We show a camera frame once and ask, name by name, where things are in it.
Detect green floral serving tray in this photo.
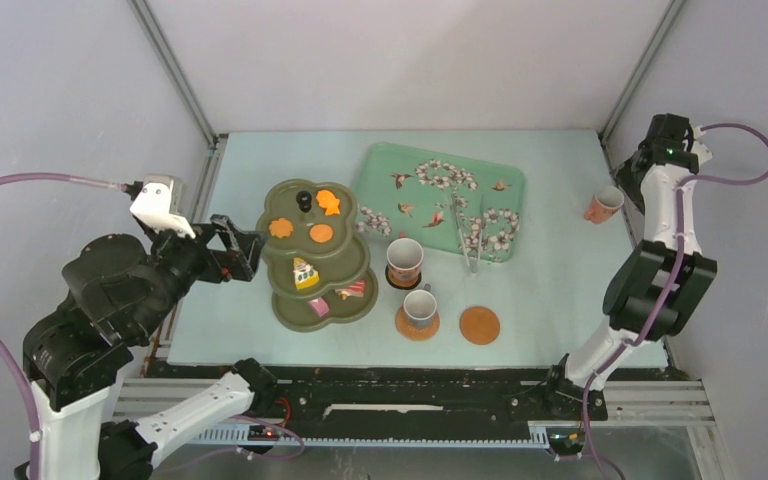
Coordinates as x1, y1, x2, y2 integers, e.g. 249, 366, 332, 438
352, 143, 526, 263

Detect orange-handled cup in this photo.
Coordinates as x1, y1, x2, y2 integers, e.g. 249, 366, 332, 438
386, 237, 424, 280

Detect yellow toy cake slice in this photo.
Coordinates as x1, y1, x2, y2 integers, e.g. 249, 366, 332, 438
293, 257, 320, 290

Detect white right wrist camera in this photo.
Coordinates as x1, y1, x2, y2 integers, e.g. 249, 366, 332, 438
684, 126, 713, 166

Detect white cup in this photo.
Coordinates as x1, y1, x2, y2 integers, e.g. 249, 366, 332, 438
402, 284, 438, 330

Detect green three-tier serving stand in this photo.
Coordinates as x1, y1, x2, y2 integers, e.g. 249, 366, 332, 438
257, 179, 378, 333

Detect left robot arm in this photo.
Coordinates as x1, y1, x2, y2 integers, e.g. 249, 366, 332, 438
14, 215, 277, 479

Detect orange toy fish pastry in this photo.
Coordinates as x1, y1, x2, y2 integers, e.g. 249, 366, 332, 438
315, 189, 341, 216

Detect metal serving tongs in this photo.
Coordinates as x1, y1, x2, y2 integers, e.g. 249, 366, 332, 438
449, 191, 486, 277

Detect red striped toy cake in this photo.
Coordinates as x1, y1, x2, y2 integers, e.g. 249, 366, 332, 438
334, 279, 366, 300

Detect orange cup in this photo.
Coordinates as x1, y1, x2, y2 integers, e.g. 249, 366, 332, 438
583, 186, 625, 225

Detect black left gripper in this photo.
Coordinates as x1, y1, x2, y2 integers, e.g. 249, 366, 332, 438
130, 210, 270, 336

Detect pink toy cake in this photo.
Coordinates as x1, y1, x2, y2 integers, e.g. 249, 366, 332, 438
307, 297, 330, 318

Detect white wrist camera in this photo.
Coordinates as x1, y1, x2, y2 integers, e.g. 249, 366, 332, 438
129, 174, 196, 239
684, 126, 713, 166

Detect round cork coaster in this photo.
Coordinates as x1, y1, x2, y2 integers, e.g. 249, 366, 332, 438
459, 306, 501, 345
395, 307, 440, 342

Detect yellow smiley face coaster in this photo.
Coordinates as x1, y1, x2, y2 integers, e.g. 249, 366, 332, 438
385, 268, 422, 290

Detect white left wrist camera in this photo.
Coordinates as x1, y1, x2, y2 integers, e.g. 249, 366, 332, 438
129, 174, 196, 239

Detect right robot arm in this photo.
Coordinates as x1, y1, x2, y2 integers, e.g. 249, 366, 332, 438
541, 114, 717, 418

